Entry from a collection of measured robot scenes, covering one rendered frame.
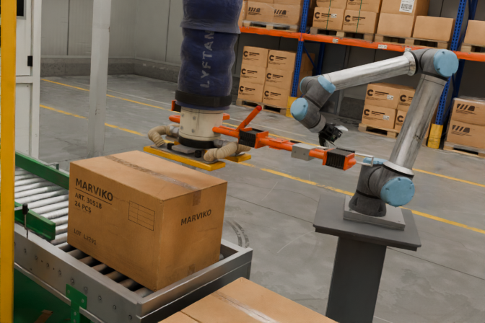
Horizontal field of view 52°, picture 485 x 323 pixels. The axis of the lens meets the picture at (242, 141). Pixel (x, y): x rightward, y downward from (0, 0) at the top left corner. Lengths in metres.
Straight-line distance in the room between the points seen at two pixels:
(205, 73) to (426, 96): 1.03
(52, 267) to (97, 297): 0.31
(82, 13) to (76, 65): 1.25
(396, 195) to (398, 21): 6.88
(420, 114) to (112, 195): 1.40
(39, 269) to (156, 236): 0.65
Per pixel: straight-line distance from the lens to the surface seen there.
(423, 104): 2.39
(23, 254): 2.56
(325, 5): 9.61
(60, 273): 2.34
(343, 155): 1.71
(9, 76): 2.25
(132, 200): 2.10
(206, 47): 1.90
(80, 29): 12.86
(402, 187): 2.39
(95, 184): 2.27
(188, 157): 1.93
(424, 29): 8.98
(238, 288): 2.22
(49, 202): 3.06
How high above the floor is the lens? 1.63
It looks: 13 degrees down
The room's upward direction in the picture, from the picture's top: 7 degrees clockwise
